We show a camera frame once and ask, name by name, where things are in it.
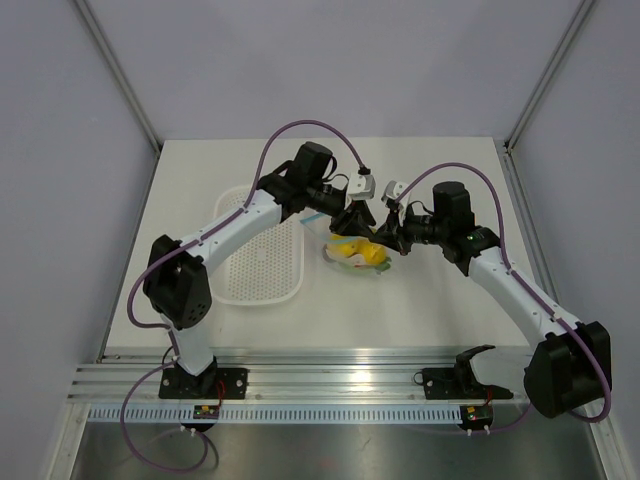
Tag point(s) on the aluminium frame post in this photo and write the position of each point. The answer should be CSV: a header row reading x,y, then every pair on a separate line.
x,y
551,70
99,38

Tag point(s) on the yellow toy pear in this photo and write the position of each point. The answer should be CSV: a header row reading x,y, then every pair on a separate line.
x,y
375,255

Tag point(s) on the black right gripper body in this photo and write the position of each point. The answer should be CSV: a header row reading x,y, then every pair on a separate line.
x,y
425,229

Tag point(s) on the aluminium mounting rail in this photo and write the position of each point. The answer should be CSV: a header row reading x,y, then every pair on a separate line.
x,y
289,376

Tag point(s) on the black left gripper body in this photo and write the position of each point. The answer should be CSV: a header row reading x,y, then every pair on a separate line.
x,y
325,199

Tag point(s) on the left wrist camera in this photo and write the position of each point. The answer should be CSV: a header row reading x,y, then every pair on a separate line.
x,y
361,185

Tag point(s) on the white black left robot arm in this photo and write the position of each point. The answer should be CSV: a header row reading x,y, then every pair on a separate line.
x,y
177,278

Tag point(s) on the white slotted cable duct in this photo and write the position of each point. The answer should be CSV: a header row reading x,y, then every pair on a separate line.
x,y
282,414

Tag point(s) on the right aluminium frame post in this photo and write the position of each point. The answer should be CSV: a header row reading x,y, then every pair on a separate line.
x,y
551,70

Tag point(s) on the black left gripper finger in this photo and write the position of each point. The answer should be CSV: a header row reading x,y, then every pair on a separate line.
x,y
365,219
346,223

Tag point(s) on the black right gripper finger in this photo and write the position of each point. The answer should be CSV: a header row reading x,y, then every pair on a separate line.
x,y
395,239
392,224

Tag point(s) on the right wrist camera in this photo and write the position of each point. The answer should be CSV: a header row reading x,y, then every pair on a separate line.
x,y
393,192

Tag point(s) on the right small circuit board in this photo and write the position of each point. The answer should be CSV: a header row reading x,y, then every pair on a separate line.
x,y
476,418

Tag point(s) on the white perforated plastic basket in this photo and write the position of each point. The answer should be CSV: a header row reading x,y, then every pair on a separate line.
x,y
265,270

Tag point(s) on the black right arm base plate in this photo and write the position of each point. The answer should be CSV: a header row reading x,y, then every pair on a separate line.
x,y
458,382

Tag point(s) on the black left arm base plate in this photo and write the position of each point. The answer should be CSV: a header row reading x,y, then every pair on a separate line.
x,y
219,383

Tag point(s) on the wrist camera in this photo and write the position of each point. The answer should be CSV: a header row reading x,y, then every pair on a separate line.
x,y
393,192
361,185

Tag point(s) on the left aluminium frame post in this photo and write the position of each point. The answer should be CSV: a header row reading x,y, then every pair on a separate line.
x,y
99,38

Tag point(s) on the left small circuit board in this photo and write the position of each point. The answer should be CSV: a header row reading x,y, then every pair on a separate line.
x,y
206,412

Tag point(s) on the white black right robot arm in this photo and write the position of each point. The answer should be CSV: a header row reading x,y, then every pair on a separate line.
x,y
571,361

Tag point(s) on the small circuit board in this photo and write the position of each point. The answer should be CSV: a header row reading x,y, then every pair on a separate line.
x,y
206,412
476,418

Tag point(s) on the clear teal-zipper zip bag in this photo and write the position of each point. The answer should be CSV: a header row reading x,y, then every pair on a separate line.
x,y
316,227

